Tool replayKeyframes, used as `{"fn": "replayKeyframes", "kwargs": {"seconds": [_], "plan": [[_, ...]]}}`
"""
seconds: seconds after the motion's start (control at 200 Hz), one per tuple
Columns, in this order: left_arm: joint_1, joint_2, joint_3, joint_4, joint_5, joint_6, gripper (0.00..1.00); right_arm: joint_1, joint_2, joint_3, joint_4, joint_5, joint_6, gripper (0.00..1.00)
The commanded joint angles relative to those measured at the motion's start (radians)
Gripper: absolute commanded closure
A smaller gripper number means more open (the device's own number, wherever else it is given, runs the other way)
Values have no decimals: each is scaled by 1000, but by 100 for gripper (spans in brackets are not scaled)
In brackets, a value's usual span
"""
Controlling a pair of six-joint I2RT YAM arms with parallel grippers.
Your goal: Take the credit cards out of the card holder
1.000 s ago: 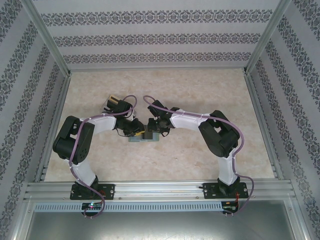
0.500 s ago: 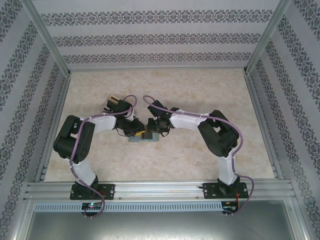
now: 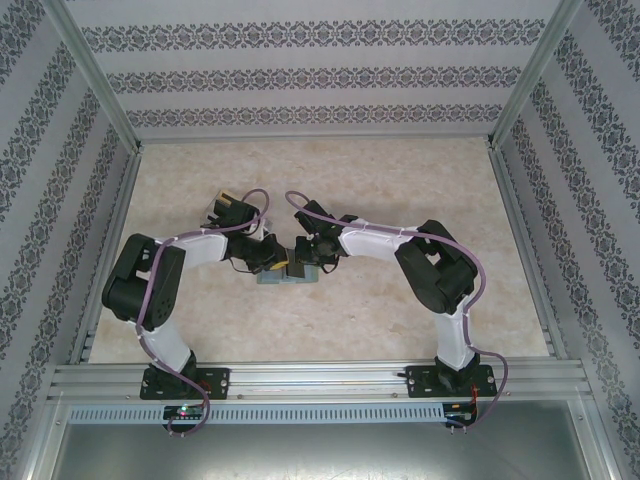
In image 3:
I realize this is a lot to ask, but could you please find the aluminium mounting rail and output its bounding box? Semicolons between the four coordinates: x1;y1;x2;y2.
47;360;595;402

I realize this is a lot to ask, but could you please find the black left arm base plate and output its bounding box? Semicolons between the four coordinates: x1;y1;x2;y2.
139;367;232;402

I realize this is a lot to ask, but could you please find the clear plastic box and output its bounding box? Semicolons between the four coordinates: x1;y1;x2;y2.
201;188;250;227

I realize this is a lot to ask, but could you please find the aluminium table side rail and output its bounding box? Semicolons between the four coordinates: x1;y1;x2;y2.
485;142;570;360
68;147;146;365

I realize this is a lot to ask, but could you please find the grey slotted cable duct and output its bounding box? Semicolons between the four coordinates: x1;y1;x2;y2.
67;403;447;424

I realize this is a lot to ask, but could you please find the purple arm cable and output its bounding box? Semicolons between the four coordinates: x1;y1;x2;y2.
135;187;275;435
284;189;514;431

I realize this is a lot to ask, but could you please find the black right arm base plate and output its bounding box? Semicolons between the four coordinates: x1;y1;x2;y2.
403;364;496;400

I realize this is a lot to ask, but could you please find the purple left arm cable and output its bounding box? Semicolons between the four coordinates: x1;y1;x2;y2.
135;187;275;435

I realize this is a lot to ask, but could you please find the aluminium front frame bar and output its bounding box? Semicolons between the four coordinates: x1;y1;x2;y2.
19;394;69;480
569;394;619;480

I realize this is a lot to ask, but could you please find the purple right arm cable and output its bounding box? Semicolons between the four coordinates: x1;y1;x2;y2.
284;189;514;431

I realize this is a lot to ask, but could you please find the grey sheet metal panel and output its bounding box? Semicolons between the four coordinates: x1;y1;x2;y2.
49;422;594;480

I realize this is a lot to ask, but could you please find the aluminium frame post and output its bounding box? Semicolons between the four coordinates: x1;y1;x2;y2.
38;0;145;154
485;0;585;151

